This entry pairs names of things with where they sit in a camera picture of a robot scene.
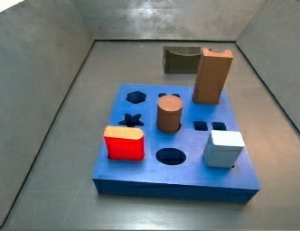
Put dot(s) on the blue shape sorter board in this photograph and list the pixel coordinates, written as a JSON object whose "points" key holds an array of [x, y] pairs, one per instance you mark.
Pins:
{"points": [[173, 172]]}

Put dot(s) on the brown cylinder peg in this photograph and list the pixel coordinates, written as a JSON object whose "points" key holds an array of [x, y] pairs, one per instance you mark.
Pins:
{"points": [[169, 107]]}

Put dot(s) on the red block with tan top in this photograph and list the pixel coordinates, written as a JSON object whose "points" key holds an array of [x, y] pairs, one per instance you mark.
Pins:
{"points": [[124, 143]]}

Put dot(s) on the dark olive curved block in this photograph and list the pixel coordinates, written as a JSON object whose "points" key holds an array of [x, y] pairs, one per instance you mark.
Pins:
{"points": [[181, 60]]}

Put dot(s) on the light blue square block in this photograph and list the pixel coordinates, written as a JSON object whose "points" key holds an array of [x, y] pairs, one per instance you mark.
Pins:
{"points": [[224, 148]]}

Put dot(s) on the tall brown notched block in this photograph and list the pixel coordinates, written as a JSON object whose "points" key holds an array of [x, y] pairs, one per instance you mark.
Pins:
{"points": [[212, 74]]}

